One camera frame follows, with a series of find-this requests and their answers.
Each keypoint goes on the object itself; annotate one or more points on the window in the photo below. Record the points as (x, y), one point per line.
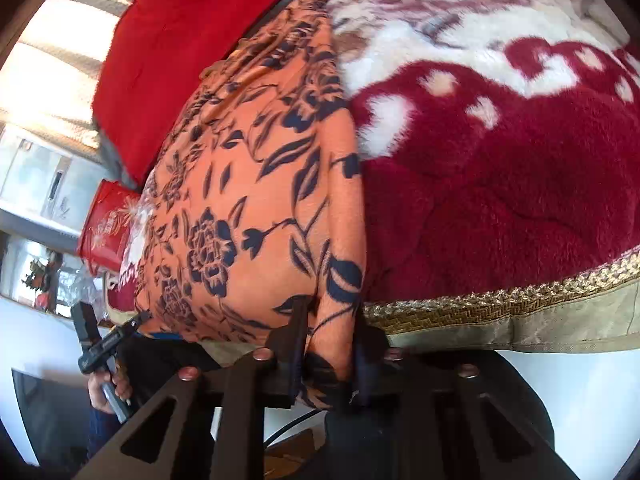
(35, 180)

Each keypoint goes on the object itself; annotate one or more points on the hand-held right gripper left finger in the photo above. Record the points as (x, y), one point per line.
(296, 360)

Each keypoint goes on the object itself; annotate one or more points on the person's dark clothing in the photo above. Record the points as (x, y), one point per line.
(165, 360)

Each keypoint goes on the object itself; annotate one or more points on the person's left forearm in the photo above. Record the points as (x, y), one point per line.
(102, 435)

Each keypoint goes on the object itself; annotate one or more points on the red pillow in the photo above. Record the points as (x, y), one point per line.
(200, 50)

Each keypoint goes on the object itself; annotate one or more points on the grey cloth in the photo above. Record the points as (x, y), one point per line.
(117, 160)

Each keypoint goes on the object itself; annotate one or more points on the person's left hand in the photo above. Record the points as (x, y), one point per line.
(122, 385)

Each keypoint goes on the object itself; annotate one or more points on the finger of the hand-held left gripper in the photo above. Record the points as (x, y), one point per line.
(127, 327)

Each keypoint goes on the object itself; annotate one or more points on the clear plastic wrap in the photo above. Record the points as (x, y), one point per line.
(82, 287)

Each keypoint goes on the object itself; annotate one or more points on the orange floral garment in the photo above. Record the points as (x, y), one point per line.
(250, 185)

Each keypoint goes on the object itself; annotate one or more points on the potted red flower plant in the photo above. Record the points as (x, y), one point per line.
(42, 280)

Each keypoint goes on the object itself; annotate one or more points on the red floral fleece blanket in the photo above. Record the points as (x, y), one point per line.
(500, 185)

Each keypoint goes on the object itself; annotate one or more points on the red gift bag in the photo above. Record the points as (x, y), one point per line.
(107, 230)

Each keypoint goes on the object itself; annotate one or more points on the dark glossy panel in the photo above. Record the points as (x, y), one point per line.
(45, 415)

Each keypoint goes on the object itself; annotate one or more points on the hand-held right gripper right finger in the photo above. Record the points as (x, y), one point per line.
(362, 370)

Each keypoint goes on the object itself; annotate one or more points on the bright striped curtain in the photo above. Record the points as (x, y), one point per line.
(60, 60)

